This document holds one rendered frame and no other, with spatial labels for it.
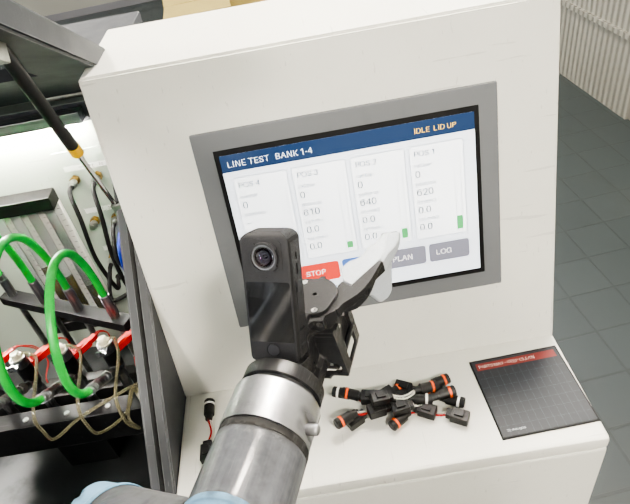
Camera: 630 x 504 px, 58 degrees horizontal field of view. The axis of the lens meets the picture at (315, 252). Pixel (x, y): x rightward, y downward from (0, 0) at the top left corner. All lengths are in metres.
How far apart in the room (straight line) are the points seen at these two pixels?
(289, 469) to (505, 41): 0.69
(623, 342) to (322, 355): 2.05
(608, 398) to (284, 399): 1.95
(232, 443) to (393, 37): 0.62
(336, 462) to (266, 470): 0.56
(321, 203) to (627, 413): 1.63
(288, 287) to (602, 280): 2.35
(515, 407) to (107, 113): 0.80
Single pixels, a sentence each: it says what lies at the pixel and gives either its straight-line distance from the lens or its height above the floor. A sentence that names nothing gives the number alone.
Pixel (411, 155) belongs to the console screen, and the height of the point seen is 1.36.
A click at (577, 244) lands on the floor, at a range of 2.90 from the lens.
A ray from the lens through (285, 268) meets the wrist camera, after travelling 0.46.
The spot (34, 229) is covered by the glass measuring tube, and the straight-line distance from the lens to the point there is 1.30.
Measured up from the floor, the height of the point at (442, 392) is 1.01.
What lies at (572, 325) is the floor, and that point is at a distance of 2.52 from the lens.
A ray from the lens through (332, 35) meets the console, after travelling 0.86.
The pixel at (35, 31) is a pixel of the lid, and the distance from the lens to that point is 0.78.
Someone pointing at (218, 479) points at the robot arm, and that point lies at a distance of 0.43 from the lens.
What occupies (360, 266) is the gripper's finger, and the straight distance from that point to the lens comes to 0.54.
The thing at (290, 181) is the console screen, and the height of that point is 1.35.
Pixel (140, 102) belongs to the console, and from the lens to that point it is 0.89.
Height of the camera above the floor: 1.83
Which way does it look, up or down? 40 degrees down
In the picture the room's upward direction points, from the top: 11 degrees counter-clockwise
